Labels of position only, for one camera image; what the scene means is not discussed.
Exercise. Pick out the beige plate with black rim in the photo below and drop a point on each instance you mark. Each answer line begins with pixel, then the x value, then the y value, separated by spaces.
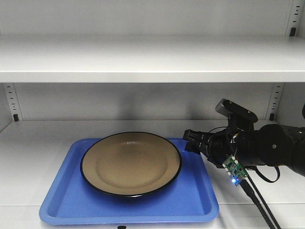
pixel 131 164

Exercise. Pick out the slotted shelf rail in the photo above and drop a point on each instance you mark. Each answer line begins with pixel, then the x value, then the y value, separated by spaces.
pixel 13 101
pixel 293 20

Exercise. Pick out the blue plastic tray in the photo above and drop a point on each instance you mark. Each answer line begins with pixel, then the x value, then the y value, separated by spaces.
pixel 72 201

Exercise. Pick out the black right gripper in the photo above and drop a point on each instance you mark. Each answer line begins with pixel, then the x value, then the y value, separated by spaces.
pixel 234 140

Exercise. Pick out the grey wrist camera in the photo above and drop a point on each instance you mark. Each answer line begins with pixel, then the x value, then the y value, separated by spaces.
pixel 227 107

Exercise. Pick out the white cabinet upper shelf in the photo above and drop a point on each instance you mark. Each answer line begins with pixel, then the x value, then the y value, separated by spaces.
pixel 150 59

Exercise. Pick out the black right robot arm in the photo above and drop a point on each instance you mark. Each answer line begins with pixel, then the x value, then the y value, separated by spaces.
pixel 272 145

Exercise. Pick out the right slotted shelf rail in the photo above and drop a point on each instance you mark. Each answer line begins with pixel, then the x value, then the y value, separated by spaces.
pixel 293 20

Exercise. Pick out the green circuit board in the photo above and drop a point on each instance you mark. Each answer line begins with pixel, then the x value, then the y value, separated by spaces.
pixel 235 170

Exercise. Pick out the left slotted shelf rail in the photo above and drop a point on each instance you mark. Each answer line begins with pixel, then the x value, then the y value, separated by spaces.
pixel 13 101

